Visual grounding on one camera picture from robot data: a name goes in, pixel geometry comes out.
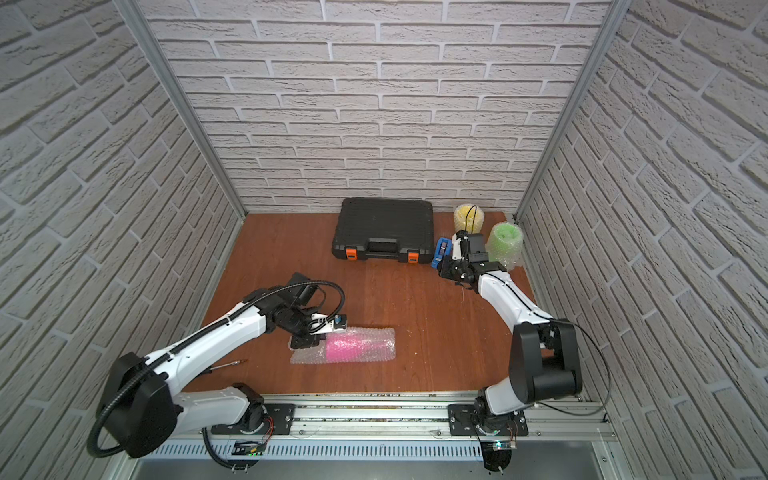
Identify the blue tape dispenser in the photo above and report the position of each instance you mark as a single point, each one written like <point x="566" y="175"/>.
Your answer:
<point x="442" y="249"/>

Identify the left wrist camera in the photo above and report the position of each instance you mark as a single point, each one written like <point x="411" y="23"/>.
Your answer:
<point x="329" y="324"/>

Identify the pink plastic wine glass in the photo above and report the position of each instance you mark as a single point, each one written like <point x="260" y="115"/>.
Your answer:
<point x="346" y="348"/>

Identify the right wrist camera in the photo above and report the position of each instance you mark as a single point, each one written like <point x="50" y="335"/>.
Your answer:
<point x="458" y="242"/>

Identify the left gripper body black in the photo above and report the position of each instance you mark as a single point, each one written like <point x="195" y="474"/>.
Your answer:
<point x="306" y="340"/>

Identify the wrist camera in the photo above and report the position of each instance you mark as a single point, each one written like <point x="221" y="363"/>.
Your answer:
<point x="458" y="242"/>
<point x="329" y="324"/>

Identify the yellow plastic wine glass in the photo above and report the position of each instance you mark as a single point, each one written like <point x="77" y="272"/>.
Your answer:
<point x="468" y="217"/>

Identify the black plastic tool case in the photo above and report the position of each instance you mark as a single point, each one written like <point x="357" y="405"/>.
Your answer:
<point x="385" y="228"/>

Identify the bubble wrap sheet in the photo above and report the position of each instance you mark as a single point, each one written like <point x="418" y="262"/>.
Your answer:
<point x="469" y="217"/>
<point x="507" y="240"/>

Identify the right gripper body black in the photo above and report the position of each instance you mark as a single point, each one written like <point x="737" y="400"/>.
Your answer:
<point x="452" y="269"/>

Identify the green plastic wine glass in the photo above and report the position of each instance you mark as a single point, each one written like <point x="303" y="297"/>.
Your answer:
<point x="504" y="237"/>

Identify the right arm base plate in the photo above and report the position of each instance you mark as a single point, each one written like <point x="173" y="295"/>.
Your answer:
<point x="470" y="420"/>

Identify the bubble wrap stack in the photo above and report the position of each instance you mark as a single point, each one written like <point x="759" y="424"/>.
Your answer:
<point x="383" y="347"/>

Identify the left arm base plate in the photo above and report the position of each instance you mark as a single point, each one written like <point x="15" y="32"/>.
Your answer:
<point x="274" y="418"/>

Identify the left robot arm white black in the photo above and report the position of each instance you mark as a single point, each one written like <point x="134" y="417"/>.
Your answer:
<point x="144" y="403"/>

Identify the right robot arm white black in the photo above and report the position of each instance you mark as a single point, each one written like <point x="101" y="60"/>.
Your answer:
<point x="544" y="358"/>

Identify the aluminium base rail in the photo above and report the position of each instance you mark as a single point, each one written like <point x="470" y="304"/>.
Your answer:
<point x="390" y="426"/>

